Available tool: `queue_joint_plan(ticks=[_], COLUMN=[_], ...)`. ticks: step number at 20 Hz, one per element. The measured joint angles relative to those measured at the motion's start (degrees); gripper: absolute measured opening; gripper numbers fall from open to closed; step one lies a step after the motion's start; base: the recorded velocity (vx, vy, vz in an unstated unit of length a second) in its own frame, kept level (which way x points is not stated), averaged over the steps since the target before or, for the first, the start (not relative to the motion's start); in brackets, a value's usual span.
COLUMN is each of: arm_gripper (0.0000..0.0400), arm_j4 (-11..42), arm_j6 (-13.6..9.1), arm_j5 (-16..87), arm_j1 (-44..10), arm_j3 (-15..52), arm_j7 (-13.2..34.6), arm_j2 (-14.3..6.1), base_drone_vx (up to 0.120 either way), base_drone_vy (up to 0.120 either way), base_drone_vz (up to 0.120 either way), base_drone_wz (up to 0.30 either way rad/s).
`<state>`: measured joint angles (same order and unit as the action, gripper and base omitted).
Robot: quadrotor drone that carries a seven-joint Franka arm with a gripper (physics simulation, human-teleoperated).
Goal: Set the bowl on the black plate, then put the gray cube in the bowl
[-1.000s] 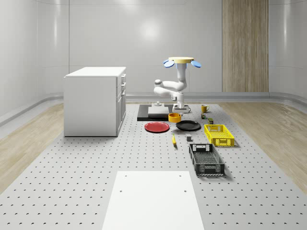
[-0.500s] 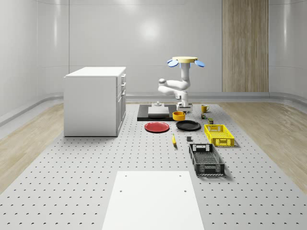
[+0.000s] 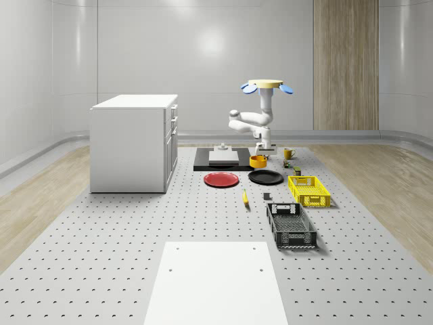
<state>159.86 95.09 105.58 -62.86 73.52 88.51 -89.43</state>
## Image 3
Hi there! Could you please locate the white cabinet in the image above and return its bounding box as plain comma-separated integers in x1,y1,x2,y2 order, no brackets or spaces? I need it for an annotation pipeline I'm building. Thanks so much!
89,94,179,194

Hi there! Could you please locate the white board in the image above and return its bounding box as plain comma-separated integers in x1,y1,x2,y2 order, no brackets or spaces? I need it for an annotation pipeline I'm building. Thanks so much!
143,241,290,325

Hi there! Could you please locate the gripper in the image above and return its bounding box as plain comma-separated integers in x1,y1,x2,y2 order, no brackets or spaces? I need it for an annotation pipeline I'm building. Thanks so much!
254,142,279,161

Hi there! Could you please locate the yellow bowl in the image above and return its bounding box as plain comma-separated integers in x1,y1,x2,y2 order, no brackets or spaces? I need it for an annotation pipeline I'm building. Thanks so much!
249,154,269,169

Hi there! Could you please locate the black plate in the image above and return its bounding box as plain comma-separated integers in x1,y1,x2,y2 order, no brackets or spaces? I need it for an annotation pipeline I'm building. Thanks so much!
248,169,285,186

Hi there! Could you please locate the yellow basket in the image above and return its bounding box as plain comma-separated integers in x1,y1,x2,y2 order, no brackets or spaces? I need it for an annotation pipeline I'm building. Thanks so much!
288,175,332,208

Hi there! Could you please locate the red plate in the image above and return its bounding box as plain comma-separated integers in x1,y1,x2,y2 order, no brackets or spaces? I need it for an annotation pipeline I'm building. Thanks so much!
203,171,240,189

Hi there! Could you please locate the dark grey basket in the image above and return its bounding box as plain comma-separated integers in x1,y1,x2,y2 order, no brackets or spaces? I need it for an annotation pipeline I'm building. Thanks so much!
265,202,319,251

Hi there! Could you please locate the drone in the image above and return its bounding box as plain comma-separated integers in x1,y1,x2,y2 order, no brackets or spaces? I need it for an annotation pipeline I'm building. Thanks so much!
240,79,294,95

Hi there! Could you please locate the black stove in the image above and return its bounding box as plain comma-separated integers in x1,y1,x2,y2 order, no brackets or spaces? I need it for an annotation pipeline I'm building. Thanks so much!
193,142,260,172

